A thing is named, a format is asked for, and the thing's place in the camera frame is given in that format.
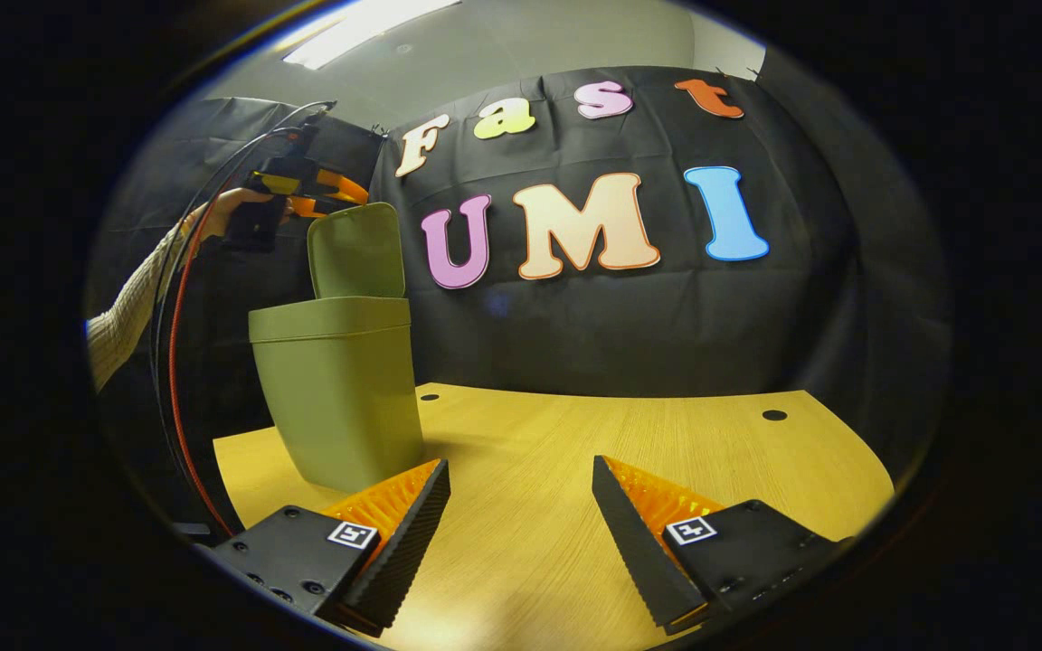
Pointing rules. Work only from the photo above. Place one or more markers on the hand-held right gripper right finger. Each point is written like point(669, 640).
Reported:
point(634, 542)

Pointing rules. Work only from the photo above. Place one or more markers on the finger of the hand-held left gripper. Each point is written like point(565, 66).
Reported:
point(313, 209)
point(345, 187)

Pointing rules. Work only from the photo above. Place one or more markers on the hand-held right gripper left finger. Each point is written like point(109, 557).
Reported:
point(412, 533)

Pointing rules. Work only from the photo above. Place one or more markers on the green desktop garbage bin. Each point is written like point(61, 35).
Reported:
point(340, 398)

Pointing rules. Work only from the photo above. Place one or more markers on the wooden desktop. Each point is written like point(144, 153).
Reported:
point(530, 470)

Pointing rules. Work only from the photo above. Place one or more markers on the ceiling light panel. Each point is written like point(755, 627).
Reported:
point(367, 32)

